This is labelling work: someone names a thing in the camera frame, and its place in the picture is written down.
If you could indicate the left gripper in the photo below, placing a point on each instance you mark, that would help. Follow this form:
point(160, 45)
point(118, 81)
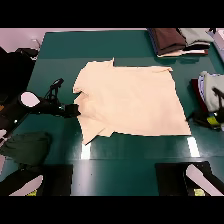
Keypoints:
point(71, 110)

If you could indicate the cream shirt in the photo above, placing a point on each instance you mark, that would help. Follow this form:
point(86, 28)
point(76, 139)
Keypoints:
point(133, 100)

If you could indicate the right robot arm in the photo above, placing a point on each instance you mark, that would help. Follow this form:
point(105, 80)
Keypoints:
point(201, 175)

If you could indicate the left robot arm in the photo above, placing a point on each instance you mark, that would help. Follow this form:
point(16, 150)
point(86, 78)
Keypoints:
point(36, 104)

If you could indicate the dark green garment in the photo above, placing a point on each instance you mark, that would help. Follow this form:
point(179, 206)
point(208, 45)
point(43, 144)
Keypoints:
point(28, 148)

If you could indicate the brown garment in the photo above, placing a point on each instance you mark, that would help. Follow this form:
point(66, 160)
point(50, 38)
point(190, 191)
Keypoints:
point(168, 40)

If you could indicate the dark red garment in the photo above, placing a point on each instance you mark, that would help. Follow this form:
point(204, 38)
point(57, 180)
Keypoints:
point(197, 95)

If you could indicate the white garment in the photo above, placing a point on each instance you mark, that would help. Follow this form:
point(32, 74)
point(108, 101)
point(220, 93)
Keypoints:
point(186, 53)

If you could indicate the black garment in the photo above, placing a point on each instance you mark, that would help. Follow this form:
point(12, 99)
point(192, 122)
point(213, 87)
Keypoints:
point(196, 47)

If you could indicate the light grey garment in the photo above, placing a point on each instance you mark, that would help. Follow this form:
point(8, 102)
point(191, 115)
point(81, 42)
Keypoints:
point(211, 93)

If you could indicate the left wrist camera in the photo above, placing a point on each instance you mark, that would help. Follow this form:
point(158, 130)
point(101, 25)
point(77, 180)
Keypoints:
point(57, 83)

